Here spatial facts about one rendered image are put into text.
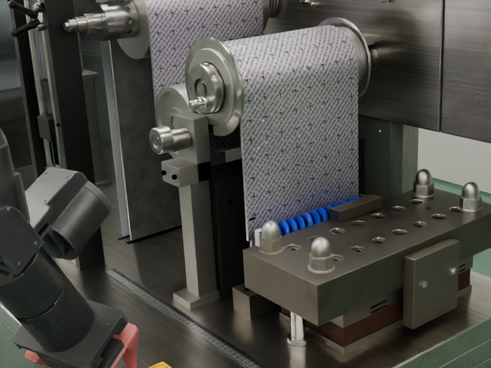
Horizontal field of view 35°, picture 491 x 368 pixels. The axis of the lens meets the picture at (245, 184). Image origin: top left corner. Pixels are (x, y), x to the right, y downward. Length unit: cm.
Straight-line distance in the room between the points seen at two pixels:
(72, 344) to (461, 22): 77
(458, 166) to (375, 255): 328
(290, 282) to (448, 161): 338
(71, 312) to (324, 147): 63
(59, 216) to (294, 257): 47
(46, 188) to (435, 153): 383
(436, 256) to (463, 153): 318
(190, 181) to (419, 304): 38
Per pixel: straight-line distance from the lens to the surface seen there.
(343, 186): 128
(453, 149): 435
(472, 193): 125
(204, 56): 115
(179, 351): 114
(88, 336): 74
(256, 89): 112
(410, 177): 162
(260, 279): 111
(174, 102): 127
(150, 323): 122
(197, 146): 117
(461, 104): 125
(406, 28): 130
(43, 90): 143
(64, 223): 70
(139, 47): 134
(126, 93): 145
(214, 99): 112
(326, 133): 123
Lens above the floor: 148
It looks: 19 degrees down
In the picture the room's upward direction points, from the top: 3 degrees counter-clockwise
